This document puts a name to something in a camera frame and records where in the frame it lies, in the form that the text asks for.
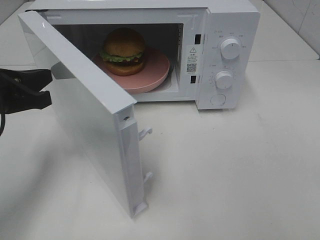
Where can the glass turntable plate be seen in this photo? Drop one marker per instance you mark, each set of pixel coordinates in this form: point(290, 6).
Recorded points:
point(166, 84)

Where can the white timer knob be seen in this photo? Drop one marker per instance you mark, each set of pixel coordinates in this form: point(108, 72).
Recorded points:
point(223, 79)

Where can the white power knob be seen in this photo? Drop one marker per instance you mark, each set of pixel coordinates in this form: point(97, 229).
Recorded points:
point(230, 48)

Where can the white microwave door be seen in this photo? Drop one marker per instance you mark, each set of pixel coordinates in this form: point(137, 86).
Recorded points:
point(95, 112)

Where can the round door release button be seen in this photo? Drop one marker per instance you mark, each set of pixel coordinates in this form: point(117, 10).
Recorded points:
point(218, 100)

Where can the pink plate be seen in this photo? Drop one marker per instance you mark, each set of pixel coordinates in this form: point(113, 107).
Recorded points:
point(154, 72)

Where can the white microwave oven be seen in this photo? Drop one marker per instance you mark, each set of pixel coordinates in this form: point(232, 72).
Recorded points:
point(188, 32)

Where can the burger with lettuce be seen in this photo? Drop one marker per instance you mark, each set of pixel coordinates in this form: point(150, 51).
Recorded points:
point(123, 52)

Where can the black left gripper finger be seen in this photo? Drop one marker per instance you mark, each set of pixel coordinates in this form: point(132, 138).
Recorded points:
point(31, 81)
point(37, 101)

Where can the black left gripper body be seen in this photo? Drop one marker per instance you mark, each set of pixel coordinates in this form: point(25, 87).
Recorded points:
point(13, 97)

